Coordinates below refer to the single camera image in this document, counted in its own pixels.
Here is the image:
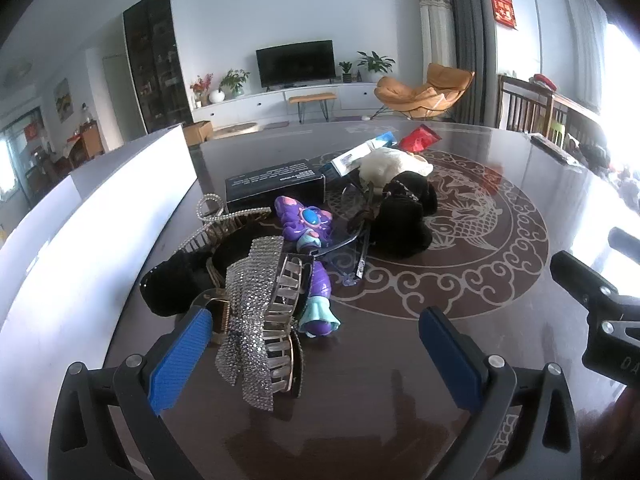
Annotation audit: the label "wooden side cabinet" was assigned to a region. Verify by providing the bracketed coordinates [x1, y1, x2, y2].
[65, 120, 106, 161]

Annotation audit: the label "dark wooden chair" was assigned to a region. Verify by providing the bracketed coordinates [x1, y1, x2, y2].
[497, 74, 556, 136]

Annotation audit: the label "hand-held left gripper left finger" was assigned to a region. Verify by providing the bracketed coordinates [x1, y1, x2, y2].
[47, 306, 217, 480]

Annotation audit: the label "black display cabinet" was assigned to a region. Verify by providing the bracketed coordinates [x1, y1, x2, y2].
[123, 0, 195, 135]

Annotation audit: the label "bushy potted plant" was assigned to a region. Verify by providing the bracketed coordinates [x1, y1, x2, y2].
[218, 69, 251, 100]

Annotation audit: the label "white television cabinet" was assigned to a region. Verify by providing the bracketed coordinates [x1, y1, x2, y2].
[192, 81, 386, 123]

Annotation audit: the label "gold comb hair clip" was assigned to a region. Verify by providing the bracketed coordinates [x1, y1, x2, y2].
[201, 296, 234, 346]

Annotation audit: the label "black fluffy hair accessory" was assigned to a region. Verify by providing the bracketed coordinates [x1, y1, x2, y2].
[141, 235, 261, 317]

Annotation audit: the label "wooden bench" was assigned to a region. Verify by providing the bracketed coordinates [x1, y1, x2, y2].
[288, 91, 337, 123]

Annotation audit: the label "translucent blue glasses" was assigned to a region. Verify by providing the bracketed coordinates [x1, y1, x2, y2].
[310, 182, 381, 288]

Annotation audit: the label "pearl hair clip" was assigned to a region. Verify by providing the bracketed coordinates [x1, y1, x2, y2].
[176, 192, 273, 261]

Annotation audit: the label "white standing air conditioner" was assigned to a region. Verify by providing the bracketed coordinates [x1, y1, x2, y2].
[416, 0, 458, 81]

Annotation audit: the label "black plush toy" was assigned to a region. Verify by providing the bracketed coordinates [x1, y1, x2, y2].
[372, 170, 438, 258]

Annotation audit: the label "grey curtain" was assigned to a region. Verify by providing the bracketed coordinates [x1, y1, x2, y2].
[431, 0, 498, 126]

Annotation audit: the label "red tied plastic bag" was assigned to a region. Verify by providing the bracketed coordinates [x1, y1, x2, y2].
[400, 124, 442, 153]

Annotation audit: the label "black cardboard box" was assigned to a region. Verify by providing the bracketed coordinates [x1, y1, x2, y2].
[224, 159, 326, 215]

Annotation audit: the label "black flat television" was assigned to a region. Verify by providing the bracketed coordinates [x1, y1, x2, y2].
[256, 40, 337, 88]

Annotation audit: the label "beige floor mat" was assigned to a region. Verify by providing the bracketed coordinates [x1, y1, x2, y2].
[214, 122, 262, 137]

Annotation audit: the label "rhinestone bow hair claw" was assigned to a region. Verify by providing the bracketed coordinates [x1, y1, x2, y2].
[215, 235, 313, 413]

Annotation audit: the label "framed wall painting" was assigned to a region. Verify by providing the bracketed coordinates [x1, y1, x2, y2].
[53, 78, 72, 122]

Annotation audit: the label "black remote control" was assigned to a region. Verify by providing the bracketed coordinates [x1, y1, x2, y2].
[530, 132, 581, 166]

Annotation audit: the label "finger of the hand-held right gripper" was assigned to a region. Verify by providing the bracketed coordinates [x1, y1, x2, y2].
[550, 250, 621, 313]
[607, 227, 640, 258]

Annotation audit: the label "red wall hanging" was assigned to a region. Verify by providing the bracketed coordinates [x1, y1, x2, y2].
[490, 0, 518, 31]

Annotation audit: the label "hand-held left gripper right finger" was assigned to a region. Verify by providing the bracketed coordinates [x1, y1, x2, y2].
[419, 306, 583, 480]

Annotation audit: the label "blue and white box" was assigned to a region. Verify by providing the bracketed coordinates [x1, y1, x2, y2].
[330, 131, 398, 178]

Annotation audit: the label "white plush toy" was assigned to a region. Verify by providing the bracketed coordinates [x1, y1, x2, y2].
[357, 147, 435, 196]

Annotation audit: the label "brown cardboard box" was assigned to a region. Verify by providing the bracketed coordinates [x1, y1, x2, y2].
[182, 120, 214, 147]

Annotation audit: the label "large leafy potted plant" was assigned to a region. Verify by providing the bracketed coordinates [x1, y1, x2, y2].
[356, 51, 396, 83]

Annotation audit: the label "purple plastic toy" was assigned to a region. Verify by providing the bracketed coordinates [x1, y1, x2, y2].
[274, 196, 343, 338]

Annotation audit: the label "orange lounge chair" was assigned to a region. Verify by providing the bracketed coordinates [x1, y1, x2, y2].
[374, 62, 476, 122]

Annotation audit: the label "dark patterned glass desktop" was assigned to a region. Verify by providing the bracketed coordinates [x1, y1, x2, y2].
[100, 119, 640, 480]

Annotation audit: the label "red flower arrangement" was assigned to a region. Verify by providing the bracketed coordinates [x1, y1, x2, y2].
[190, 73, 215, 108]

